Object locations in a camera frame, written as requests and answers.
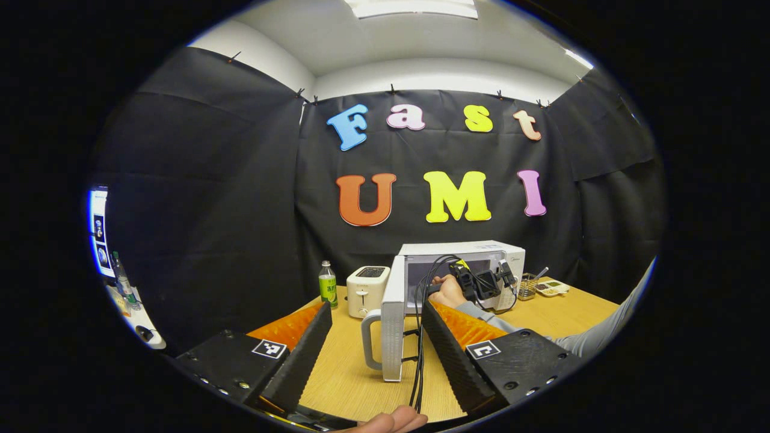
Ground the green label drink bottle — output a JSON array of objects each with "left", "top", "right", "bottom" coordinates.
[{"left": 318, "top": 260, "right": 338, "bottom": 310}]

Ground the white side table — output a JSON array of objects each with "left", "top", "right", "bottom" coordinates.
[{"left": 107, "top": 283, "right": 167, "bottom": 351}]

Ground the large ceiling light panel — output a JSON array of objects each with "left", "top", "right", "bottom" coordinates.
[{"left": 344, "top": 0, "right": 479, "bottom": 20}]

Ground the white picture board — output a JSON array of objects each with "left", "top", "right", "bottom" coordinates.
[{"left": 88, "top": 188, "right": 116, "bottom": 278}]

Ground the white toaster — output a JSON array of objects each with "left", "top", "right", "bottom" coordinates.
[{"left": 346, "top": 265, "right": 391, "bottom": 319}]

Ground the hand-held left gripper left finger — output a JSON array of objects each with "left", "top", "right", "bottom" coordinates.
[{"left": 174, "top": 301, "right": 333, "bottom": 416}]

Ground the clear plastic bottle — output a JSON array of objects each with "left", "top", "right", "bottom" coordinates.
[{"left": 111, "top": 251, "right": 139, "bottom": 310}]

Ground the black backdrop cloth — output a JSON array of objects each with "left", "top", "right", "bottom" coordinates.
[{"left": 87, "top": 47, "right": 665, "bottom": 355}]

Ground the white microwave oven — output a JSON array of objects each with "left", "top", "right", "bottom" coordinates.
[{"left": 361, "top": 241, "right": 526, "bottom": 383}]

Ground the small ceiling light panel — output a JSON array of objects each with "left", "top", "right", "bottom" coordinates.
[{"left": 564, "top": 48, "right": 595, "bottom": 70}]

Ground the black cable bundle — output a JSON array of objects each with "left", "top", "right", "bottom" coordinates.
[{"left": 409, "top": 254, "right": 464, "bottom": 413}]

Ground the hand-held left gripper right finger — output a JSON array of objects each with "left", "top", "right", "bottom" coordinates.
[{"left": 421, "top": 299, "right": 583, "bottom": 417}]

